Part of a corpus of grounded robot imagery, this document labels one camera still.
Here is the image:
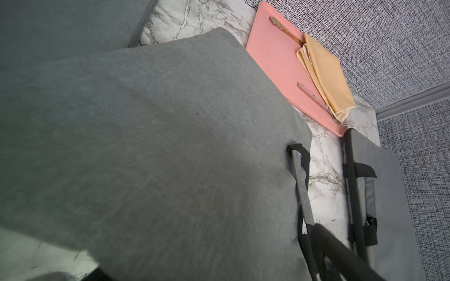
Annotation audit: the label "grey laptop bag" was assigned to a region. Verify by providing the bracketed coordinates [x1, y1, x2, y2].
[1, 1, 156, 70]
[343, 129, 425, 281]
[1, 28, 312, 281]

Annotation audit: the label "pink laptop sleeve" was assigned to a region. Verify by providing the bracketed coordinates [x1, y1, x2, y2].
[246, 1, 347, 137]

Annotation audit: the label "clear pink fork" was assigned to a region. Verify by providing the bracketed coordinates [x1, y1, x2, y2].
[297, 82, 355, 128]

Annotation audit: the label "folded yellow cloth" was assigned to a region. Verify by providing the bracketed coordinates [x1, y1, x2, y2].
[296, 33, 356, 125]

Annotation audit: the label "gold spoon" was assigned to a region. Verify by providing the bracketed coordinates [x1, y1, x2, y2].
[269, 16, 305, 46]

